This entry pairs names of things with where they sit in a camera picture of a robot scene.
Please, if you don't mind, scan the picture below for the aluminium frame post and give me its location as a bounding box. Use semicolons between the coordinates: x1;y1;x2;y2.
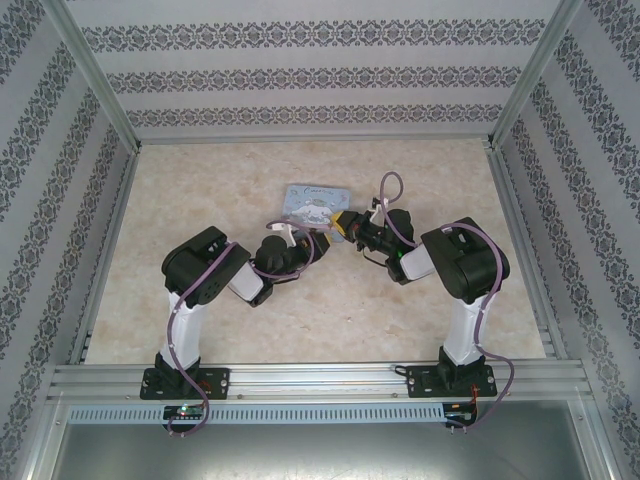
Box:
486;0;585;150
42;0;144;154

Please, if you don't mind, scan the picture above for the left controller circuit board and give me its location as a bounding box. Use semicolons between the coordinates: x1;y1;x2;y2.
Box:
163;405;207;421

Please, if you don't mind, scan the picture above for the slotted grey cable duct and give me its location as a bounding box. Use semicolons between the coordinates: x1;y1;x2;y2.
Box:
66;403;447;424

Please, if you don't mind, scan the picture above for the aluminium mounting rail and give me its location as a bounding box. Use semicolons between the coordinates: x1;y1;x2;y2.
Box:
47;361;594;402

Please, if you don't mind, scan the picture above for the grey metal sheet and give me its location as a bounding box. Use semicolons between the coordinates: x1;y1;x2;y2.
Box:
48;422;592;480

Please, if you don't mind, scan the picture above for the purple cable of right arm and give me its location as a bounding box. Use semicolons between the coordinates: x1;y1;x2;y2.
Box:
379;171;517;434

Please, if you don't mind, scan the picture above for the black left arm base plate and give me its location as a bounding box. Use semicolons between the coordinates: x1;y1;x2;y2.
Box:
139;366;233;402

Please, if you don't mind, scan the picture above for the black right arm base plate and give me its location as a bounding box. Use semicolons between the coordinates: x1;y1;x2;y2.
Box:
405;364;499;400

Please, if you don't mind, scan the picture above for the blue pink cartoon tin box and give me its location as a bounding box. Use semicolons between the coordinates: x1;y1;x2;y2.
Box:
280;183;352;237

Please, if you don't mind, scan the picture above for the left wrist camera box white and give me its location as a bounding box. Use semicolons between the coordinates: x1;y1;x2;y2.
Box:
266;219;298;250

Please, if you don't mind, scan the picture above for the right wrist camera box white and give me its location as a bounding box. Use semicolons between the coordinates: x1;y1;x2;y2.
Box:
366;195;393;224

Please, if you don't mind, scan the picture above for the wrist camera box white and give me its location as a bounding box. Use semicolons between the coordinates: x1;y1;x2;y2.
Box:
266;219;298;250
366;195;393;224

